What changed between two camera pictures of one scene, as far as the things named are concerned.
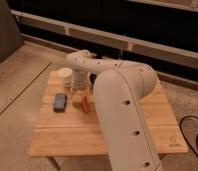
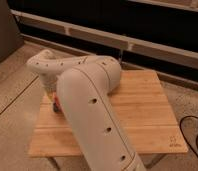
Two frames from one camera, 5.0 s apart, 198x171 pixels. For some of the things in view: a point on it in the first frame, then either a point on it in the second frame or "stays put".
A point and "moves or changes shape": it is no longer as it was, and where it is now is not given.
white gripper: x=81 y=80 -> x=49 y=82
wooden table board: x=68 y=123 stays put
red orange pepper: x=84 y=105 moves or changes shape
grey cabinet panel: x=6 y=40 stays put
